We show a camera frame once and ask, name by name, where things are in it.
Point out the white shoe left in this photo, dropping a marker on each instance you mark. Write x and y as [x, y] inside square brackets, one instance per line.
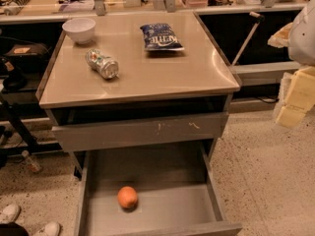
[9, 213]

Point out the grey drawer cabinet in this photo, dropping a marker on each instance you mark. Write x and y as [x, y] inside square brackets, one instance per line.
[150, 84]

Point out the white bowl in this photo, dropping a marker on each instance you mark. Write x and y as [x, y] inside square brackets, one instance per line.
[80, 30]

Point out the open middle drawer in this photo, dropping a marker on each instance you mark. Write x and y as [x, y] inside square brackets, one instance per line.
[177, 195]

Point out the orange fruit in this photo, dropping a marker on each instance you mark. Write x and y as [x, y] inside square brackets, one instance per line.
[127, 197]

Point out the closed top drawer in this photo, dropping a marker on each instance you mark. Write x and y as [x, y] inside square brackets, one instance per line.
[138, 132]

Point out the white shoe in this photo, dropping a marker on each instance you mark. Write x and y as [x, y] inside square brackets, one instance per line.
[9, 213]
[50, 229]

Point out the plastic bottle on floor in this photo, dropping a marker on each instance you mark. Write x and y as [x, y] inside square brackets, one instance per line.
[31, 161]

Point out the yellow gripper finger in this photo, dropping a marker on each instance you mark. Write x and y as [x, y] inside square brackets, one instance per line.
[280, 39]
[296, 97]

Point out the white shoe right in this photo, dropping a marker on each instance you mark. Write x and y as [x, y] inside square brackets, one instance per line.
[50, 229]

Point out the crushed soda can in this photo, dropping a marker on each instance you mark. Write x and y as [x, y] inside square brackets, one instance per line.
[106, 66]

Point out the black stand leg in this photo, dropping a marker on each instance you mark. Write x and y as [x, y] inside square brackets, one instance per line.
[32, 145]

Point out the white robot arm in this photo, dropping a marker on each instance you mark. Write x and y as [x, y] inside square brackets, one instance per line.
[301, 47]

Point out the blue chip bag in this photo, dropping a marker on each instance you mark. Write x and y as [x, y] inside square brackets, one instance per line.
[160, 37]

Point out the black bag on shelf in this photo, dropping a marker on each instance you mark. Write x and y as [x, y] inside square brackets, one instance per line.
[28, 54]

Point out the white stick with black tip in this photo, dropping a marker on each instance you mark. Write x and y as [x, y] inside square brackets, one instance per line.
[258, 19]

